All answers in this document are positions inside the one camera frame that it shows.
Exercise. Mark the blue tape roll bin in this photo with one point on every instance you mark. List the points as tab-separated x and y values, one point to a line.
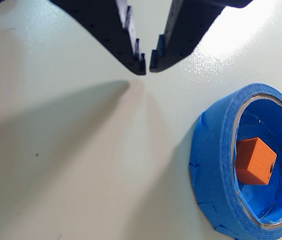
213	160

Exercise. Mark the orange cube block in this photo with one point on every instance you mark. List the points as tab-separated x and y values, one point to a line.
258	160

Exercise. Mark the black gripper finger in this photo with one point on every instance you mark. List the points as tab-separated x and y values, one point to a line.
193	25
100	27

